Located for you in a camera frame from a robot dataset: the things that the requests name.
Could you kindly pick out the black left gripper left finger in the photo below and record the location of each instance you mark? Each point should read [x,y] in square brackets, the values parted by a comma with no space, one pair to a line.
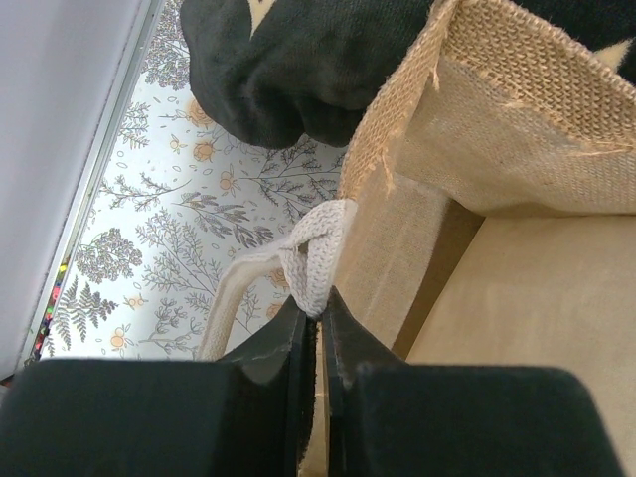
[241,415]

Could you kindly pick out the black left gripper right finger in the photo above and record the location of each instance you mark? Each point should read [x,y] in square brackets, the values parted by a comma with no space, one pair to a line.
[386,417]

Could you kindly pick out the brown jute canvas bag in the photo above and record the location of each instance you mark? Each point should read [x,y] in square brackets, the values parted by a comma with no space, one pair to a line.
[513,238]

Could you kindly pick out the floral patterned table mat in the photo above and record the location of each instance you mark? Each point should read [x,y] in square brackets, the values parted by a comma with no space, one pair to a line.
[175,200]

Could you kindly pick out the black floral blanket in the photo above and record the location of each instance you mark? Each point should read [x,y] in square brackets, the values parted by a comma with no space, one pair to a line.
[270,72]

